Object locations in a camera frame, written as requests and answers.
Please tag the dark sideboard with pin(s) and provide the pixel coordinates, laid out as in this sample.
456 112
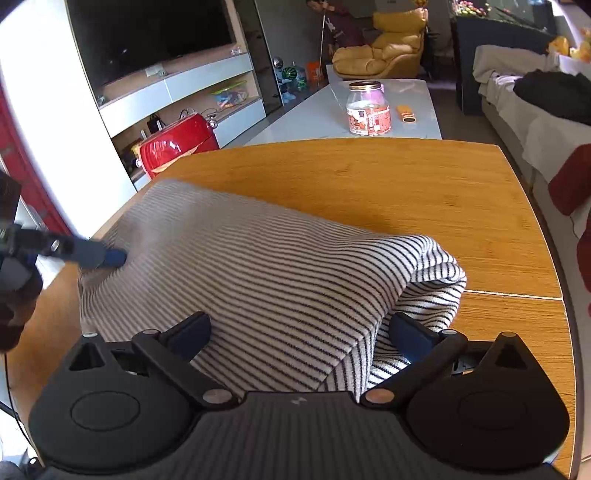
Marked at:
498 50

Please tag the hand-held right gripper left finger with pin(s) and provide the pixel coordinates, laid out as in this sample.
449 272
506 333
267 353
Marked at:
191 333

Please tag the white tv cabinet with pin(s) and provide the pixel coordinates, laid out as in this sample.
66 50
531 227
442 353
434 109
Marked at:
184 99

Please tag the dark red garment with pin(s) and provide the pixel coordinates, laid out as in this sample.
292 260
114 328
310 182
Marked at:
572 180

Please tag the yellow armchair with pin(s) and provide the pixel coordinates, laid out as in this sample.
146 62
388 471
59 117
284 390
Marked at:
388 50

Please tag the wooden table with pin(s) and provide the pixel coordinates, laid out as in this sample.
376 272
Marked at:
392 194

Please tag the white coffee table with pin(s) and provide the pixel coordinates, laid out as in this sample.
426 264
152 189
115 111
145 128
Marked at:
323 113

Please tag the green ball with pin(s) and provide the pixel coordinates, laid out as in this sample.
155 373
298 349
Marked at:
290 74

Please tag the grey sofa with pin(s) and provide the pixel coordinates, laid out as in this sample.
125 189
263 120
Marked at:
531 124

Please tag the black garment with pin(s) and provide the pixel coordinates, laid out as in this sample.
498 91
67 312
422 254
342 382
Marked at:
556 94

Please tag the black television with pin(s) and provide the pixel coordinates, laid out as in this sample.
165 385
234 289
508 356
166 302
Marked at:
152 34

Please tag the black white striped shirt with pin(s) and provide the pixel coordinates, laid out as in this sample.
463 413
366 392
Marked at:
258 286

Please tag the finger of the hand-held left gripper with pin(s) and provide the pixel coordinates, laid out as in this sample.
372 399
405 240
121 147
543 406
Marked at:
108 257

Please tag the red suitcase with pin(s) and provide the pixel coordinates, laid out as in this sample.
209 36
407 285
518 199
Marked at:
178 145

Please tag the clear plastic jar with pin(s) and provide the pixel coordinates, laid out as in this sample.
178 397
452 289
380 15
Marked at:
368 108

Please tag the bag of colourful toys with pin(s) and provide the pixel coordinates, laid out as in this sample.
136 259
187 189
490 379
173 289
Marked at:
230 96

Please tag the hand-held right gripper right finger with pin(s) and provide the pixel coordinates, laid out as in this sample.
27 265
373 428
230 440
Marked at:
411 334

